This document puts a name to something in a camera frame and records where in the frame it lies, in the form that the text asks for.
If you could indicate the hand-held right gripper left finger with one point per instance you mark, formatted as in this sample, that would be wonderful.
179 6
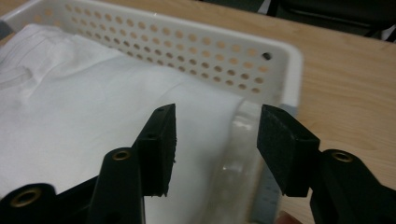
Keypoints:
149 155

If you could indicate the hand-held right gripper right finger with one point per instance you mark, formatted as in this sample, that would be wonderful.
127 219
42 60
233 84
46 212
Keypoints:
299 155

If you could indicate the white cloth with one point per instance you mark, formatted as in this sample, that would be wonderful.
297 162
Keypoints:
93 109

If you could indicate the white perforated plastic basket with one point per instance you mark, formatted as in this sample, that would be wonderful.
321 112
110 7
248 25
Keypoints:
186 40

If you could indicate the black folding chair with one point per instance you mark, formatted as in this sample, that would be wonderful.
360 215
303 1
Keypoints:
336 15

